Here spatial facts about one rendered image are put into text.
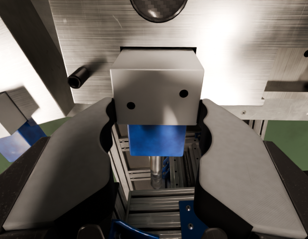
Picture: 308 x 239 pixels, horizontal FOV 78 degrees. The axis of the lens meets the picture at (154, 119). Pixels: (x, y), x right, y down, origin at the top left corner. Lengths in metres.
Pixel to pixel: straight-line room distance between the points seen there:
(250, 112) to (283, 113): 0.04
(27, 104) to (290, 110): 0.32
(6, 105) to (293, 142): 1.55
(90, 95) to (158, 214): 0.41
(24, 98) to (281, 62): 0.24
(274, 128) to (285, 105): 1.15
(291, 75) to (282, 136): 1.32
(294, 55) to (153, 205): 0.45
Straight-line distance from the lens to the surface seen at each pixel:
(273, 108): 0.30
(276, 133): 1.49
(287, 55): 0.20
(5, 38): 0.22
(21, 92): 0.24
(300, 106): 0.32
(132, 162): 1.18
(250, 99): 0.17
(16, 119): 0.24
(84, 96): 0.16
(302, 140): 1.62
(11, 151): 0.27
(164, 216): 0.52
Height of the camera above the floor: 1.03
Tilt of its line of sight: 57 degrees down
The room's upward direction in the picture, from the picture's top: 177 degrees counter-clockwise
